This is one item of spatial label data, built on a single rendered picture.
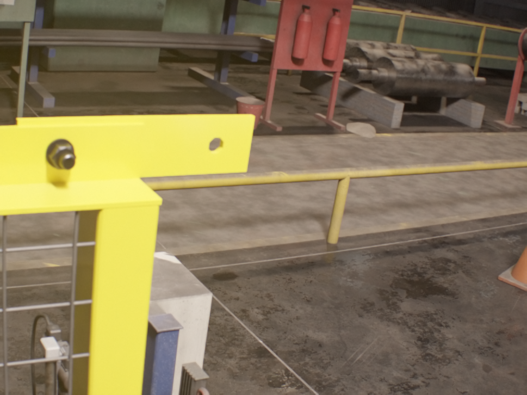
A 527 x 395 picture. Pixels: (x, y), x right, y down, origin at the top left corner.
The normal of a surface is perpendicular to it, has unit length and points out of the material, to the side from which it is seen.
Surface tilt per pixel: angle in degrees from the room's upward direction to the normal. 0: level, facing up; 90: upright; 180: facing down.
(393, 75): 90
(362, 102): 90
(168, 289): 0
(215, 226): 0
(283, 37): 90
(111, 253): 90
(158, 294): 0
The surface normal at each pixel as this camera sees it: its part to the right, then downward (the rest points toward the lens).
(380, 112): -0.85, 0.04
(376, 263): 0.15, -0.94
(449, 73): 0.51, -0.22
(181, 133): 0.51, 0.34
